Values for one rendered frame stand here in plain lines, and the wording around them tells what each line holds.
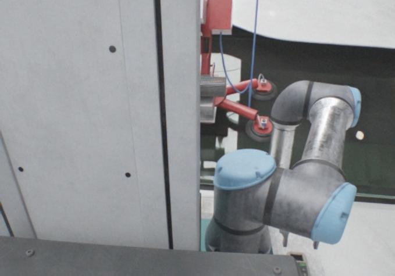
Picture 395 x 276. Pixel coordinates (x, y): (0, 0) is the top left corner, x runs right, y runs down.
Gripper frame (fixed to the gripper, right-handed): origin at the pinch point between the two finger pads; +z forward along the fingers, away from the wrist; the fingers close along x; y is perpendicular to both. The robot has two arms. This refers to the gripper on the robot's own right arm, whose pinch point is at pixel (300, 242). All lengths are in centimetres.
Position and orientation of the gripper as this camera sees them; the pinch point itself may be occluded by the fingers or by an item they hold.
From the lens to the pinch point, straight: 136.7
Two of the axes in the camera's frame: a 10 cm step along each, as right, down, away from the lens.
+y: 1.3, -4.4, 8.9
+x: -9.9, -0.6, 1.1
